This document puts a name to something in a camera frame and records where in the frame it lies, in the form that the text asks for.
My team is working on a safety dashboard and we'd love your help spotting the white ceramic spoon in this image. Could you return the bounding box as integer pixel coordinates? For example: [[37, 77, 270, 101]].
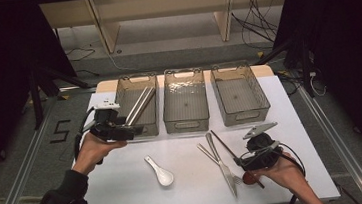
[[143, 153, 176, 190]]

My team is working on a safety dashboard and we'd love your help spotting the bundle of black cables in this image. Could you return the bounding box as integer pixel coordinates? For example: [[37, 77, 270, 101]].
[[228, 0, 285, 53]]

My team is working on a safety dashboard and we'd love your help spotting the steel fork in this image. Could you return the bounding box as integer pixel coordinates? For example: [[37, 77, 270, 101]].
[[196, 139, 245, 189]]

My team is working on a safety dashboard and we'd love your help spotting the thin black floor cable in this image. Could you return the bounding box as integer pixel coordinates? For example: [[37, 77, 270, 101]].
[[64, 45, 100, 80]]

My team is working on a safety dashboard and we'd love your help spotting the smoky clear plastic bin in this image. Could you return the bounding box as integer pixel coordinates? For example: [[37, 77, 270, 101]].
[[105, 71, 164, 141], [158, 66, 212, 136], [209, 59, 273, 129]]

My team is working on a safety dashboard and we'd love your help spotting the hand-held gripper cable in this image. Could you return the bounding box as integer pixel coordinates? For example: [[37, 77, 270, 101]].
[[277, 140, 309, 204], [68, 106, 105, 169]]

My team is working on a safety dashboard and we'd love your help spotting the steel table knife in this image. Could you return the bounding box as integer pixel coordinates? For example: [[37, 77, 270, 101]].
[[204, 129, 239, 202]]

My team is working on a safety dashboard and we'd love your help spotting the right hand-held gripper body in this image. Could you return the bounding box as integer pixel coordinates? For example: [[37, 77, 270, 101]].
[[236, 121, 286, 173]]

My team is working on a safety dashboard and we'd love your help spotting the person's left hand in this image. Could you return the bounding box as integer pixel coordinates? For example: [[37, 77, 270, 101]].
[[68, 128, 131, 178]]

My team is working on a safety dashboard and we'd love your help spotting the beige wooden desk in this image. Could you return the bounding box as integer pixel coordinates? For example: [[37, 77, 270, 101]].
[[38, 0, 297, 61]]

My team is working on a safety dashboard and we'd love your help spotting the black metal stand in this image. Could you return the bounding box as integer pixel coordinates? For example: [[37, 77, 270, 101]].
[[26, 62, 95, 130], [252, 32, 317, 103]]

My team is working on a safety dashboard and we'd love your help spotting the person's right hand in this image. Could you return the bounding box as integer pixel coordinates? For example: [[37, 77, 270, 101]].
[[250, 150, 308, 198]]

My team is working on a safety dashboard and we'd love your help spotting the metal floor rail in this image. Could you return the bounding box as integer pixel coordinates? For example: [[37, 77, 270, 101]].
[[0, 103, 62, 204], [296, 78, 362, 204]]

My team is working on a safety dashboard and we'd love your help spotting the left hand-held gripper cable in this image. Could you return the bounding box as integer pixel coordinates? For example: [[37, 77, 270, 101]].
[[68, 106, 105, 169]]

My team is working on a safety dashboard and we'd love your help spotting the right hand-held gripper cable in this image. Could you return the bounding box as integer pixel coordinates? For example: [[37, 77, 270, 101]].
[[277, 140, 309, 204]]

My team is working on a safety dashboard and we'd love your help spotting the white floor cable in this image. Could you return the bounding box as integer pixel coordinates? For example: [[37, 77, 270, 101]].
[[97, 34, 149, 77]]

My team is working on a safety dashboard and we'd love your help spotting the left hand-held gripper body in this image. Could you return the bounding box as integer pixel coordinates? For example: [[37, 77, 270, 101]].
[[87, 98, 137, 145]]

